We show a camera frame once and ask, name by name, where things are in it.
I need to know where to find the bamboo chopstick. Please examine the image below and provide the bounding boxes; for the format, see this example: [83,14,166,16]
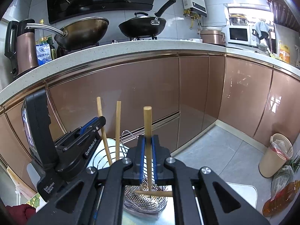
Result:
[96,97,112,165]
[115,100,122,161]
[143,106,152,191]
[134,190,173,197]

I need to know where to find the blue seasoning packet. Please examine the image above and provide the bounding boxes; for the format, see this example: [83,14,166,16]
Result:
[36,43,52,66]

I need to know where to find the brown thermos kettle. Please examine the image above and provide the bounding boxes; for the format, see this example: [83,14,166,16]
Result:
[4,19,39,79]

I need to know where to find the black wall rack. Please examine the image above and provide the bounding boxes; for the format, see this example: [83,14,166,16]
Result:
[267,0,299,32]

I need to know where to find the black wok with lid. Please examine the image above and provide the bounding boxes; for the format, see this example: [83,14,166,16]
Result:
[118,0,176,41]

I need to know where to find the bronze wok with handle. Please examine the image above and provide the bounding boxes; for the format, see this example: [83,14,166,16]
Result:
[26,17,109,50]

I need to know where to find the white microwave oven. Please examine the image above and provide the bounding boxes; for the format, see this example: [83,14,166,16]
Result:
[222,25,251,46]

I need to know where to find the green onion bunch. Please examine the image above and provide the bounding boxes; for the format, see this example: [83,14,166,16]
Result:
[285,155,300,173]

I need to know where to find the yellow detergent bottle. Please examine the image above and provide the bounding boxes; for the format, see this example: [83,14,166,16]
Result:
[279,41,290,64]

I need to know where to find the amber oil bottle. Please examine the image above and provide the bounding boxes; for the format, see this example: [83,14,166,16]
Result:
[262,180,299,217]

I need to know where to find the wire utensil holder basket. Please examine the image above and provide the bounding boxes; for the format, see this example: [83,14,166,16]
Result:
[92,129,168,214]

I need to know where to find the brown kitchen base cabinets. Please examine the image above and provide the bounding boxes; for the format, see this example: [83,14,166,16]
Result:
[0,49,300,193]

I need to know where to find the beige trash bin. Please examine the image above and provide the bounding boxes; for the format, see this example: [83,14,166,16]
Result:
[258,133,293,178]

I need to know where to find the bronze rice cooker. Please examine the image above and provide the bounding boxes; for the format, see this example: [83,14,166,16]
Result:
[200,29,226,46]

